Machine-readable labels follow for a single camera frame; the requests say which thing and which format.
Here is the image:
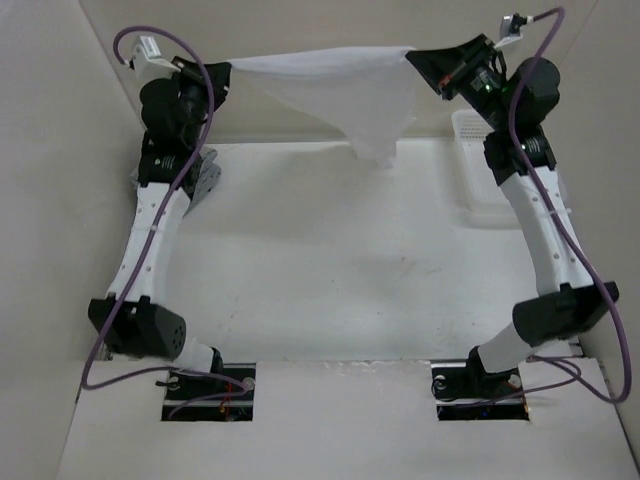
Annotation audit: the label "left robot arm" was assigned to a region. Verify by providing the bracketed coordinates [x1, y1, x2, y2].
[88, 57, 231, 399]

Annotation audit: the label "white plastic basket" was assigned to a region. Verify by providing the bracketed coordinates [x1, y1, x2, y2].
[451, 109, 516, 226]

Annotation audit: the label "white tank top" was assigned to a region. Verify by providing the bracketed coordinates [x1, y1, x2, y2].
[229, 46, 417, 168]

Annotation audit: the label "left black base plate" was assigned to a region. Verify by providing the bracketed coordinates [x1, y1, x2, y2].
[155, 363, 257, 423]

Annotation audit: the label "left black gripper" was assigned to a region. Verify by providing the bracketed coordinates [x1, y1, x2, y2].
[166, 56, 233, 146]

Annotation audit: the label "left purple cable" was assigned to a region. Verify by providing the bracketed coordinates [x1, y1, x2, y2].
[82, 27, 254, 419]

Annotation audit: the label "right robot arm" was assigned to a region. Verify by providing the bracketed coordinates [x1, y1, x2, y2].
[406, 35, 619, 399]

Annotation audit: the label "folded grey tank tops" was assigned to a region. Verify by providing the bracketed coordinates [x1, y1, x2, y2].
[130, 150, 222, 215]

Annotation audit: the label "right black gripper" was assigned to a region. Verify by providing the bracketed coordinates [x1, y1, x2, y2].
[406, 34, 513, 131]

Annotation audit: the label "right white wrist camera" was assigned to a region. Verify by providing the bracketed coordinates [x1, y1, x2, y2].
[495, 13, 532, 50]

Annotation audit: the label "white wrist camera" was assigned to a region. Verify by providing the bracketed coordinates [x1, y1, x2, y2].
[495, 13, 532, 50]
[129, 35, 180, 81]

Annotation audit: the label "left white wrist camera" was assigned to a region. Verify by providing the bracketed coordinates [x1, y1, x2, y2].
[129, 35, 180, 81]

